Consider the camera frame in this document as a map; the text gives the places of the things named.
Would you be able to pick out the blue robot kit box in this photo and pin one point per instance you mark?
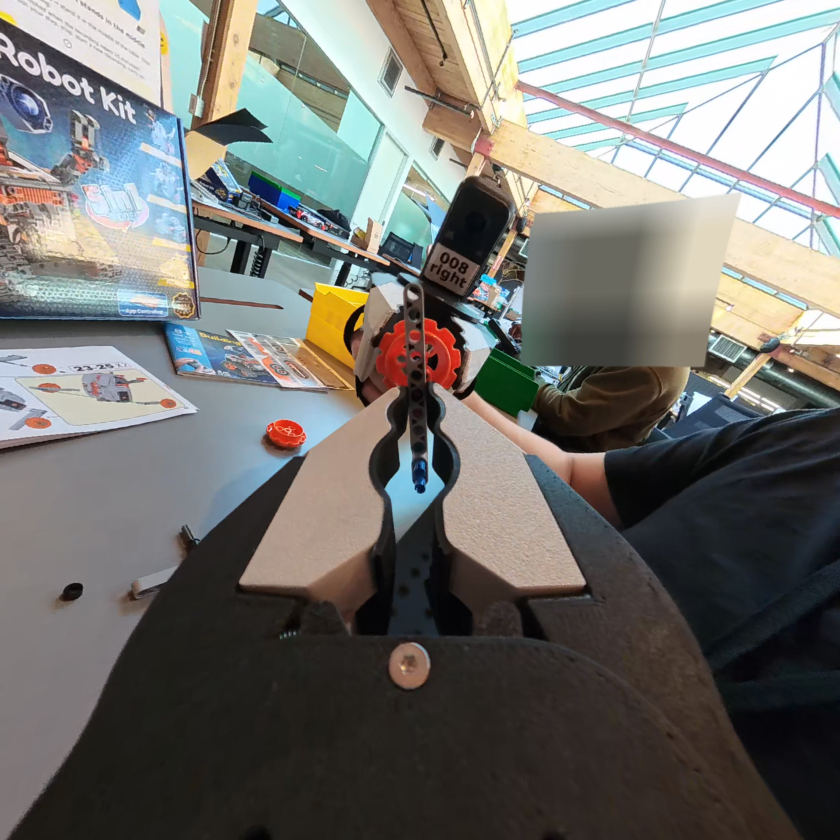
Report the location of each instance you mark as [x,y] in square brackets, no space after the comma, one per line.
[85,216]

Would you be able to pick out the small grey pin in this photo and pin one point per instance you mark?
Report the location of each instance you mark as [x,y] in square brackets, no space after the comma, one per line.
[189,535]

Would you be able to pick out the green plastic bin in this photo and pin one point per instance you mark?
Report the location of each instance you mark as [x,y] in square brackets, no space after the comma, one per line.
[510,384]

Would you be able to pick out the blue and green box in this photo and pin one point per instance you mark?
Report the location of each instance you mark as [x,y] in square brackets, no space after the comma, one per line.
[275,188]

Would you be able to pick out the person's right hand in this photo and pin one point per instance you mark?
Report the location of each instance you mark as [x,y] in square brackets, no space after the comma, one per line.
[362,384]

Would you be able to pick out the small grey connector piece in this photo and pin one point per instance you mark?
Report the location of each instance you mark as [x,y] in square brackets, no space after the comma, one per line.
[148,586]

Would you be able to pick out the wooden top table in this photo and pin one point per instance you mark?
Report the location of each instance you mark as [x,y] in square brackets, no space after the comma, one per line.
[249,223]

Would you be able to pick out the red ceiling pipe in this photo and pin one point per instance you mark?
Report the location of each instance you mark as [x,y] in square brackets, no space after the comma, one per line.
[656,140]

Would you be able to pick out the wall air vent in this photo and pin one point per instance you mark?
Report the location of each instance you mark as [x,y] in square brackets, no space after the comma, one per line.
[390,70]

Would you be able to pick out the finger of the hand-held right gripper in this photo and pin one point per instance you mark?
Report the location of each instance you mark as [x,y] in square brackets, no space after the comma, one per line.
[476,351]
[384,308]

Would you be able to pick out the yellow plastic bin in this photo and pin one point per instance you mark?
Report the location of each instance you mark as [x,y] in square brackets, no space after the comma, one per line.
[329,321]

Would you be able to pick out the orange toy gear wheel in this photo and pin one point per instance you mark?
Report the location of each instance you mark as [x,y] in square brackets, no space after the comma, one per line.
[286,434]
[394,358]

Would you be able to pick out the open cardboard box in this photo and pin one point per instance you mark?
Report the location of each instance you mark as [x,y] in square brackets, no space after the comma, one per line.
[223,134]

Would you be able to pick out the orange print instruction leaflet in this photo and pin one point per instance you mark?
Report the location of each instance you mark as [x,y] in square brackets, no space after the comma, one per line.
[282,366]

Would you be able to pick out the blue cover instruction booklet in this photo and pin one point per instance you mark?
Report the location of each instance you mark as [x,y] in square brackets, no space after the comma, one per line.
[197,354]

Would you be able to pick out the blue connector pin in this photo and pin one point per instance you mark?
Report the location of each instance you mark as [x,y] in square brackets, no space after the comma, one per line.
[420,478]

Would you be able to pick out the person's right forearm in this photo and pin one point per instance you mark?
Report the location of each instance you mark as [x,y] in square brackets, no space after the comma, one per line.
[577,472]

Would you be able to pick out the white printed carton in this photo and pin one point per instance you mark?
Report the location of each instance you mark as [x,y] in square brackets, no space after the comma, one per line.
[85,39]

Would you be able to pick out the open instruction manual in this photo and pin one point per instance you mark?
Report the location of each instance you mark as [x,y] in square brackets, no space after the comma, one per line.
[72,407]

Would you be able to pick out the grey desk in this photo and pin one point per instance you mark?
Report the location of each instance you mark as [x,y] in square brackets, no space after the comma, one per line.
[197,492]

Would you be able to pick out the grey perforated toy beam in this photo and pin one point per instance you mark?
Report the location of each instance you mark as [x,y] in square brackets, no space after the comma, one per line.
[415,367]

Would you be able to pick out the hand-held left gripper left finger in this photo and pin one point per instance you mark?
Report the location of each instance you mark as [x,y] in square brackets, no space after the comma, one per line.
[315,518]

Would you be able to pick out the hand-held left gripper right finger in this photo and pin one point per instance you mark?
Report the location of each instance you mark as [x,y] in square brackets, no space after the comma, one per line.
[508,525]

